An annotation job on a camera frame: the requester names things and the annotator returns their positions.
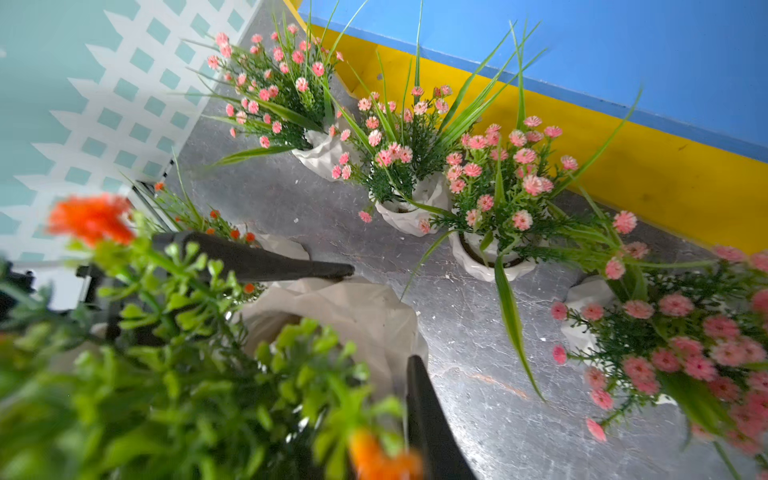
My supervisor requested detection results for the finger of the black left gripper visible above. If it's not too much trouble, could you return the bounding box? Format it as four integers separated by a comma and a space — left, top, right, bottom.
152, 231, 355, 282

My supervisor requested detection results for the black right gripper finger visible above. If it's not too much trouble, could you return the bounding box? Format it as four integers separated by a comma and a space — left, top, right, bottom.
406, 355, 476, 480

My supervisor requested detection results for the orange flower pot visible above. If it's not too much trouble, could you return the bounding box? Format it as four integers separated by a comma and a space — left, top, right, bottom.
98, 182, 265, 310
1, 195, 425, 479

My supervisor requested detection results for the pink flower pot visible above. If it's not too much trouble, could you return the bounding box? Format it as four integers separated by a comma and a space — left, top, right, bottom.
547, 211, 767, 478
398, 86, 646, 403
326, 0, 550, 238
205, 23, 352, 182

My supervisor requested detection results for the yellow pink blue wooden rack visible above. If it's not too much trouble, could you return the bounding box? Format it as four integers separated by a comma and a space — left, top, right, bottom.
290, 1, 767, 253

